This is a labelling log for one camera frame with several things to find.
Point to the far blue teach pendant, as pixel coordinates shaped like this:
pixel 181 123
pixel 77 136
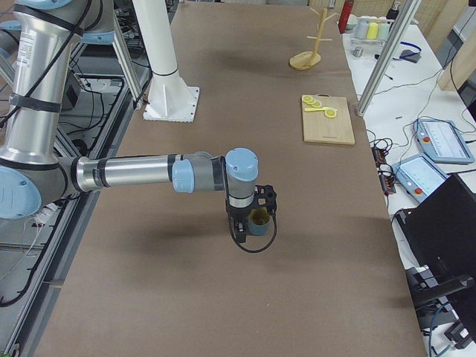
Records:
pixel 441 142

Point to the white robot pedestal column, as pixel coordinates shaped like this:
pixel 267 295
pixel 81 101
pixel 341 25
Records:
pixel 169 98

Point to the wooden cup storage rack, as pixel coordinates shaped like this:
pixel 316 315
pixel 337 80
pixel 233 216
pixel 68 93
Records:
pixel 308 59

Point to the lemon slice stack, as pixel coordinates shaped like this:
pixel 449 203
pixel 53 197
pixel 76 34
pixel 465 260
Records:
pixel 311 101

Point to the aluminium frame post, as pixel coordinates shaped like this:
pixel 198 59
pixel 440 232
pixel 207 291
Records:
pixel 398 30

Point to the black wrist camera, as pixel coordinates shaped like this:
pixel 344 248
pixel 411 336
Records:
pixel 267 198

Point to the clear cup tray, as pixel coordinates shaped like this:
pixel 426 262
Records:
pixel 367 43

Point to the blue teach pendant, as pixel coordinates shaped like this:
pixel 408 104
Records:
pixel 419 176
pixel 441 142

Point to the wooden cutting board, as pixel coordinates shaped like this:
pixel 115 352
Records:
pixel 317 128

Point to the yellow toy knife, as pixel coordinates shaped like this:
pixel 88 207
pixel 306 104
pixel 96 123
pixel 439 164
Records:
pixel 313 109

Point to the white side table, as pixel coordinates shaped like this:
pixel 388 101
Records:
pixel 409 91

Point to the near blue teach pendant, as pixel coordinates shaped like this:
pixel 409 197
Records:
pixel 419 176

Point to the yellow plastic cup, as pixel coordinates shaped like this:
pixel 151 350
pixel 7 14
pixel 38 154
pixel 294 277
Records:
pixel 372 30

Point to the grey plastic cup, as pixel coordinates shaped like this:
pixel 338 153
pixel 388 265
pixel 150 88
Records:
pixel 361 29

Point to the small steel cup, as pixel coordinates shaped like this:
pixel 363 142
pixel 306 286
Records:
pixel 357 52

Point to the blue mug yellow inside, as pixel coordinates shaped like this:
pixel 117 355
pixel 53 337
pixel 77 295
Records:
pixel 258 221

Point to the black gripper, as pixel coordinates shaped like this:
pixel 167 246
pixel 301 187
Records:
pixel 239 214

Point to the red bottle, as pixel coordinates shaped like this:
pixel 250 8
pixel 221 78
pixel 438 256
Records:
pixel 346 10

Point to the light blue plastic cup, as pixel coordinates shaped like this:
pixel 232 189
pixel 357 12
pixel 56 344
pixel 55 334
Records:
pixel 383 31

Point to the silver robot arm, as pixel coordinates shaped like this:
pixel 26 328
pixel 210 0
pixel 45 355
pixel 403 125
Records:
pixel 10 37
pixel 32 176

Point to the single lemon slice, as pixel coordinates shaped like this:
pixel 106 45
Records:
pixel 330 112

